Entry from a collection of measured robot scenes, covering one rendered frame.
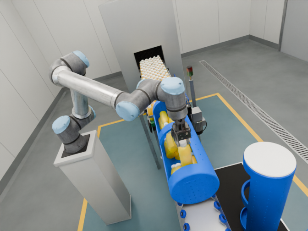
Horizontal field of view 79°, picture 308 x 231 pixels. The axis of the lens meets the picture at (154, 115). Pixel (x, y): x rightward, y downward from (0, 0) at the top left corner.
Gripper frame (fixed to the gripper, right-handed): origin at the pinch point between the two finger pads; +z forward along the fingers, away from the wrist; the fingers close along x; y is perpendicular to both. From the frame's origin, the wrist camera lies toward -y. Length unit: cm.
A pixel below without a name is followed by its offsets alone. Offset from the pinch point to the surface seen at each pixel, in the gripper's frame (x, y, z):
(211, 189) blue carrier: 9.5, 10.8, 30.1
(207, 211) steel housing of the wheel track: 5.1, 15.6, 43.7
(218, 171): 42, -63, 122
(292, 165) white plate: 59, 8, 32
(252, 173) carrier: 38, 4, 36
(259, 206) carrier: 42, 9, 68
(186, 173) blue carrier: -2.1, 9.2, 13.3
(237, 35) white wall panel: 282, -500, 116
